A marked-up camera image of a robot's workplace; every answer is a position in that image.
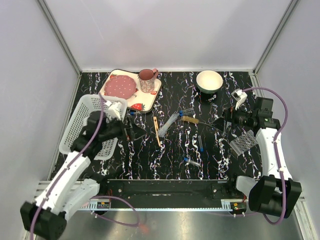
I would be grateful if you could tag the wooden test tube clamp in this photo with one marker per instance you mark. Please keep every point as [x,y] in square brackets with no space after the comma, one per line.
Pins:
[155,122]

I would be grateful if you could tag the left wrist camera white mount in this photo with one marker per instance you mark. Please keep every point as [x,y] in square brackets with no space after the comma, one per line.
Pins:
[113,110]

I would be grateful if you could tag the blue capped test tube lower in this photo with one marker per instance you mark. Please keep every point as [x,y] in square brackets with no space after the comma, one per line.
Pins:
[191,162]

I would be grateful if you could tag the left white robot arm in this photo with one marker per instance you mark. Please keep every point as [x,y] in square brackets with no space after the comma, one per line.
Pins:
[48,214]

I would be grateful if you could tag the clear test tube rack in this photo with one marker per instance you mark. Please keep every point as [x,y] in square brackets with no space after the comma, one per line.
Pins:
[242,143]

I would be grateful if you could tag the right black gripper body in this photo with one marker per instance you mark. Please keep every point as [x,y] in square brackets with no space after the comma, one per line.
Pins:
[230,113]

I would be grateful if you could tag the brown test tube brush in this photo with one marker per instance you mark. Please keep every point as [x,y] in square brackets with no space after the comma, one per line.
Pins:
[195,121]

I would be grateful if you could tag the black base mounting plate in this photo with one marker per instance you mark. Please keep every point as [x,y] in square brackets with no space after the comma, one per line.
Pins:
[173,194]

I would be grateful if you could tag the pink patterned mug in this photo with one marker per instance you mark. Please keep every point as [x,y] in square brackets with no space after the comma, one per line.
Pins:
[147,79]

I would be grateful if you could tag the blue capped test tube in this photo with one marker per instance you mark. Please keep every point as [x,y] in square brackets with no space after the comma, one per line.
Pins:
[200,143]
[186,112]
[191,162]

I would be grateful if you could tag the blue capped test tube middle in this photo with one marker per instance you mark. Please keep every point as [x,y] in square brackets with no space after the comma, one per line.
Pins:
[200,143]

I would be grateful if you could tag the strawberry pattern square tray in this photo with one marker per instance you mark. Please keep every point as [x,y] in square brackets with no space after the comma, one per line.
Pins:
[140,101]

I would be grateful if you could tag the blue capped test tube upper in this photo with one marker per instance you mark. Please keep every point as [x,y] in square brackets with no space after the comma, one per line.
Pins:
[186,112]

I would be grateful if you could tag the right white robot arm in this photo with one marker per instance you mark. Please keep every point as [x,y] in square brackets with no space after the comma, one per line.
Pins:
[276,193]

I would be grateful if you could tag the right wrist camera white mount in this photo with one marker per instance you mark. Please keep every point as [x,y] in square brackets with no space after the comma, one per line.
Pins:
[240,96]

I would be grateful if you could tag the white plastic perforated basket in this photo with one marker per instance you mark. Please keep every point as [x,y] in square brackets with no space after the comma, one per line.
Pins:
[85,119]

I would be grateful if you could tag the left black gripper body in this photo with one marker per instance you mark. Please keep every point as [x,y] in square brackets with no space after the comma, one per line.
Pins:
[116,129]

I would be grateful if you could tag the white ceramic bowl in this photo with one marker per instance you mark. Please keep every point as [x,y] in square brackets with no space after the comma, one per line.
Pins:
[209,82]

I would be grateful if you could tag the pink polka dot plate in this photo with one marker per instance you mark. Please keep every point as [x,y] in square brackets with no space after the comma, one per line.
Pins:
[120,86]

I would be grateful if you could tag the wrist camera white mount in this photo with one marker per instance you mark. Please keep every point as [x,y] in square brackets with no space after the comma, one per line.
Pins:
[113,110]
[240,96]

